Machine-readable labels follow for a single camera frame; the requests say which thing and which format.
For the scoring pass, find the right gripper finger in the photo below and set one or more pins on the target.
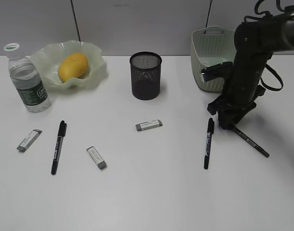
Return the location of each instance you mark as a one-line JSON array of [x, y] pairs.
[[228, 118]]

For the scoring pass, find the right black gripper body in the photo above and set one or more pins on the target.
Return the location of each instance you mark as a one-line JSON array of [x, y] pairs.
[[240, 90]]

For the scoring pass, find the black marker pen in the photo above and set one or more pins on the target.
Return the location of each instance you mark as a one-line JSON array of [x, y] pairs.
[[58, 147], [210, 131], [250, 141]]

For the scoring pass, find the yellow mango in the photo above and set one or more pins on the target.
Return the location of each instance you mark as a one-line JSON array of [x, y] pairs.
[[74, 66]]

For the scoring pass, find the clear plastic water bottle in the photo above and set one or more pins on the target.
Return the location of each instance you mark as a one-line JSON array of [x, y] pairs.
[[26, 79]]

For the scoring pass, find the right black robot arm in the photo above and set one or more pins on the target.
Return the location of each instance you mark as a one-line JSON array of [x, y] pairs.
[[256, 40]]

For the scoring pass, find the green plastic basket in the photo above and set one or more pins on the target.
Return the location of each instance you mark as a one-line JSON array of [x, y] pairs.
[[210, 46]]

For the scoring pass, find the centre grey white eraser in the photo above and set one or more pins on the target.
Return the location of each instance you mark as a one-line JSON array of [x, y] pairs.
[[148, 125]]

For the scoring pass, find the grey white eraser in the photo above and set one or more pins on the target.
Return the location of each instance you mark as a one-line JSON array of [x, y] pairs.
[[148, 125], [96, 157], [28, 140]]

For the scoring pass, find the black mesh pen holder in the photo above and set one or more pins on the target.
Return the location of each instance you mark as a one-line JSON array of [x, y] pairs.
[[145, 70]]

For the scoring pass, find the lower grey white eraser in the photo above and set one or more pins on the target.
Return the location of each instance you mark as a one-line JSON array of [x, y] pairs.
[[96, 157]]

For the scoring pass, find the green wavy glass plate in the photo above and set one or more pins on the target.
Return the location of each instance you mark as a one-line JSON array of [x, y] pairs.
[[48, 59]]

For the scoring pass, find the left grey white eraser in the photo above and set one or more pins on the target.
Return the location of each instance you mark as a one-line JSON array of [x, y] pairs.
[[28, 140]]

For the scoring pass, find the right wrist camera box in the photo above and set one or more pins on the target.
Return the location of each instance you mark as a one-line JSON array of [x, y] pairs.
[[222, 70]]

